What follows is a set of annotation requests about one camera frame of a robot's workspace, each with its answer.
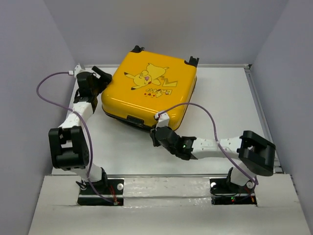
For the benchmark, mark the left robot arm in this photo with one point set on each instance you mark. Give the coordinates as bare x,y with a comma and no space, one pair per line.
70,143

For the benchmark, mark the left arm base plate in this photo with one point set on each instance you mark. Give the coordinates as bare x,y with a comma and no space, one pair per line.
113,193

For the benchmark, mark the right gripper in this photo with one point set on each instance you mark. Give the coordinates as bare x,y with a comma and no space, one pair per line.
155,143

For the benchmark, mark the yellow hard-shell suitcase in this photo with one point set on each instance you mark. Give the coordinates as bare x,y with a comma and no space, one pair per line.
146,83

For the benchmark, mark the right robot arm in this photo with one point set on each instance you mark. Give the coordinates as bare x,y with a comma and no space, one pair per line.
251,155

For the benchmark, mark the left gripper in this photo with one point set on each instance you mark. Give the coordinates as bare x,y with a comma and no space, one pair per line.
105,80

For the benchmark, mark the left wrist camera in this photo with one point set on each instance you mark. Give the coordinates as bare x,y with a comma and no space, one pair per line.
78,69

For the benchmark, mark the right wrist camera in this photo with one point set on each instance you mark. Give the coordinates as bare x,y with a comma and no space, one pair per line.
162,119

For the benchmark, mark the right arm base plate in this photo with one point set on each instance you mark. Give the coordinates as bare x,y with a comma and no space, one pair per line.
227,193

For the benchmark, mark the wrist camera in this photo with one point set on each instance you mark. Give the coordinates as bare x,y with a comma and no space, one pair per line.
78,69
162,119

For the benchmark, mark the silver front rail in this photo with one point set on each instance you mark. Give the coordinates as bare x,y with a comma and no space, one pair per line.
146,175

